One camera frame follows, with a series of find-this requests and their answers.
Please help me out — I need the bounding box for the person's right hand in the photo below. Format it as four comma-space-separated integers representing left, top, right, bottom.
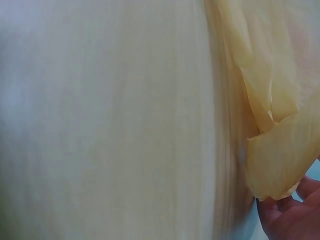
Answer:
256, 174, 320, 240

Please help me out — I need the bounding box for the yellow translucent plastic bag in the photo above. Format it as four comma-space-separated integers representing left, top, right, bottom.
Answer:
0, 0, 320, 240

